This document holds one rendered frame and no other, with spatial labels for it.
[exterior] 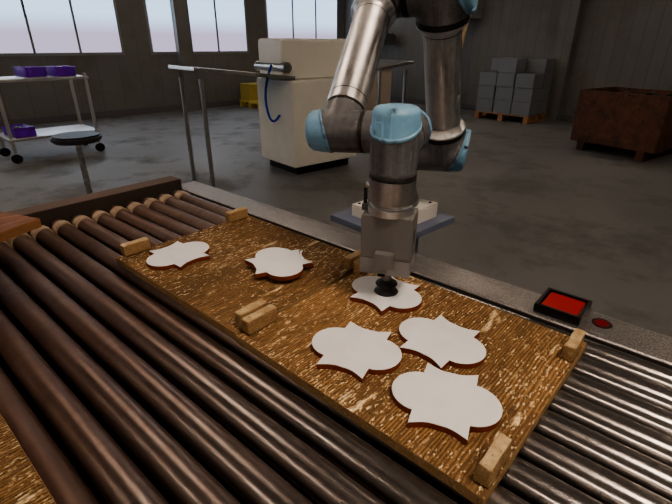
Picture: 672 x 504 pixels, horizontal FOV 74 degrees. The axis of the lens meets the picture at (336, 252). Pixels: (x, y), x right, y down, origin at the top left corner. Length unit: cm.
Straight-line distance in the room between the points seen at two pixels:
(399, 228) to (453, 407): 28
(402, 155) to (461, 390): 34
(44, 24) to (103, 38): 94
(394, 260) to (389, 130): 21
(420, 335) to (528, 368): 16
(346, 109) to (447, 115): 42
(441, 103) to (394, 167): 51
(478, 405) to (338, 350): 20
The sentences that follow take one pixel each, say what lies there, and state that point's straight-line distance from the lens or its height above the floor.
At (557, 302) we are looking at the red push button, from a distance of 90.
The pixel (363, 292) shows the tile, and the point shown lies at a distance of 80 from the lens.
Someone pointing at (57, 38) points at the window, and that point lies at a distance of 999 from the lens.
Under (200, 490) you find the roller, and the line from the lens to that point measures 55.
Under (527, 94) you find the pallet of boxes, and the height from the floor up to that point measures 51.
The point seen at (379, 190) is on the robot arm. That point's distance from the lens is 70.
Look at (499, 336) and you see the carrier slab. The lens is 75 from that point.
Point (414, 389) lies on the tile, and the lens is 61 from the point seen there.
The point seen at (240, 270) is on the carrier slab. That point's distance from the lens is 91.
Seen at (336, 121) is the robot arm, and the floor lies 122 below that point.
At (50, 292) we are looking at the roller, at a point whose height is 92.
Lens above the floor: 135
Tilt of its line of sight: 25 degrees down
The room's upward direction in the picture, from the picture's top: straight up
